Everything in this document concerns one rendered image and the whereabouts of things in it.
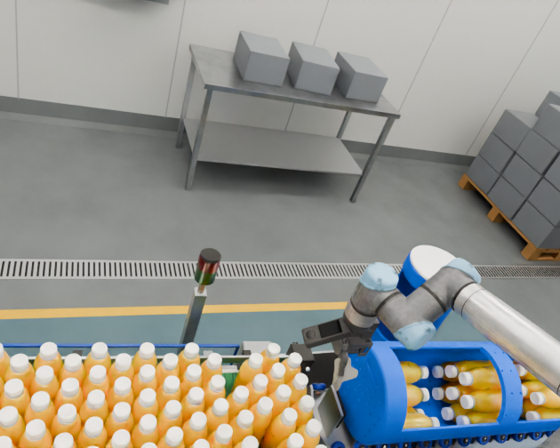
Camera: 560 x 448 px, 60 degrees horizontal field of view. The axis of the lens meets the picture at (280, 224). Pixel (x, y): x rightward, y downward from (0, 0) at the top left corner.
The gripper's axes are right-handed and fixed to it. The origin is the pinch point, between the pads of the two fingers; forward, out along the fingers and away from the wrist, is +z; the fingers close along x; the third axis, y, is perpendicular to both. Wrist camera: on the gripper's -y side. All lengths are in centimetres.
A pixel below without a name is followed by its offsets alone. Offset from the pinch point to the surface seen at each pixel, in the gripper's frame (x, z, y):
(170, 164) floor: 276, 130, -14
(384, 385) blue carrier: -5.2, 2.6, 16.6
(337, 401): -0.2, 18.8, 10.1
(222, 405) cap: -2.3, 13.1, -25.0
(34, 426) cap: -5, 11, -68
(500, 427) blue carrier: -14, 15, 58
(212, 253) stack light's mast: 37.2, -2.6, -25.9
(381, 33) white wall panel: 345, 16, 163
